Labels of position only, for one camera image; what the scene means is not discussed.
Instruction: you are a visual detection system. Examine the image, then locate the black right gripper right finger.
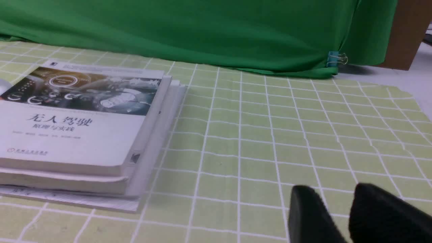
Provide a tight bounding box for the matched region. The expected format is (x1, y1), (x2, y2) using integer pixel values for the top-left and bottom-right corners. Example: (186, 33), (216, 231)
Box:
(348, 183), (432, 243)

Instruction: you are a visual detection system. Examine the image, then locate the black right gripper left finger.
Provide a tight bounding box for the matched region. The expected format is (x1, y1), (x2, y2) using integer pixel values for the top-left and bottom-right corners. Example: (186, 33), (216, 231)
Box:
(288, 185), (347, 243)

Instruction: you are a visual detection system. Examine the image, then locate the green checkered tablecloth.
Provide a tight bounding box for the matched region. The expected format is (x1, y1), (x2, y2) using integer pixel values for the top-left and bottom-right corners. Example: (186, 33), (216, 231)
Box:
(1, 42), (431, 243)

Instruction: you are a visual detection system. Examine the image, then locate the teal binder clip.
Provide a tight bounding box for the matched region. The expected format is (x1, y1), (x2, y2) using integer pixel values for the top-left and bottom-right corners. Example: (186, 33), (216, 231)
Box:
(326, 51), (348, 68)

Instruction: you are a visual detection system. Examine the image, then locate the white bottom book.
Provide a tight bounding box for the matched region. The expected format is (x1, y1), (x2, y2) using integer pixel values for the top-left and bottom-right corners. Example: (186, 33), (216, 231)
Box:
(1, 80), (187, 212)

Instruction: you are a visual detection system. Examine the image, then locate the white book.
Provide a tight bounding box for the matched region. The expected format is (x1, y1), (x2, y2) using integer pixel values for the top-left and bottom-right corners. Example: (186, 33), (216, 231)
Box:
(1, 80), (186, 197)
(0, 60), (172, 176)
(1, 80), (187, 212)

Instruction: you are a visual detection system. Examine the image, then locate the white middle book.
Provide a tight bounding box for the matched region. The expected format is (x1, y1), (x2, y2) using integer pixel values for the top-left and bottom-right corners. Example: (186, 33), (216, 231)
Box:
(1, 80), (186, 197)

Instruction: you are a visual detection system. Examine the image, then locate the green backdrop cloth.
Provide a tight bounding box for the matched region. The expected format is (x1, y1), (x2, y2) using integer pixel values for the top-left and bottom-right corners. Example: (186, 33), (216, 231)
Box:
(1, 0), (398, 79)

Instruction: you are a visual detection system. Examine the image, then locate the brown wooden board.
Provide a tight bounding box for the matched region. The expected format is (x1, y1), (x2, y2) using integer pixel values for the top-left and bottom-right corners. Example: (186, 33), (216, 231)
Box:
(377, 0), (432, 71)

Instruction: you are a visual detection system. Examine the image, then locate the white top book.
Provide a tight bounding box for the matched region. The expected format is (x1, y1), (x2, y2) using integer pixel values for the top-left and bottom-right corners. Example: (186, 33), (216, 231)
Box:
(0, 60), (172, 176)

